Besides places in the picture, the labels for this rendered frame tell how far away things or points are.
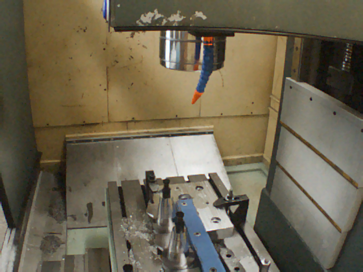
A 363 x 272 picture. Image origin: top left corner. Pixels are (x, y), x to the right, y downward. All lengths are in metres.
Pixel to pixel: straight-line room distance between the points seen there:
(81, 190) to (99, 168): 0.17
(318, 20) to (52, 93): 1.55
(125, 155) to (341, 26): 1.51
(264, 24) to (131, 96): 1.44
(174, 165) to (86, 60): 0.76
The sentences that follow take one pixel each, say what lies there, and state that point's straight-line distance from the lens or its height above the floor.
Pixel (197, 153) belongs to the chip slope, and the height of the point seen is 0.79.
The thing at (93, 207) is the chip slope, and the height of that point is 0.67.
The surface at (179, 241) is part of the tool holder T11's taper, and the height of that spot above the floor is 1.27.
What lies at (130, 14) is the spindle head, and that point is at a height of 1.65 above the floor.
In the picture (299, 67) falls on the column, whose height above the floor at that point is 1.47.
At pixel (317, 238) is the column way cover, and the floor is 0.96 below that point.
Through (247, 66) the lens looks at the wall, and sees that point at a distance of 2.00.
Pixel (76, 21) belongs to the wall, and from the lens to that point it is 1.77.
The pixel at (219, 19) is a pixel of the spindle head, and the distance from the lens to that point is 0.46.
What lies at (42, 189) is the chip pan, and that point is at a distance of 1.90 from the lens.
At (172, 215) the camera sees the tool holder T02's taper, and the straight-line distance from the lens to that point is 0.69.
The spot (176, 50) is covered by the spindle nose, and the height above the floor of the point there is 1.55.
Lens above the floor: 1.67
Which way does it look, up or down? 24 degrees down
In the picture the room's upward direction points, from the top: 2 degrees clockwise
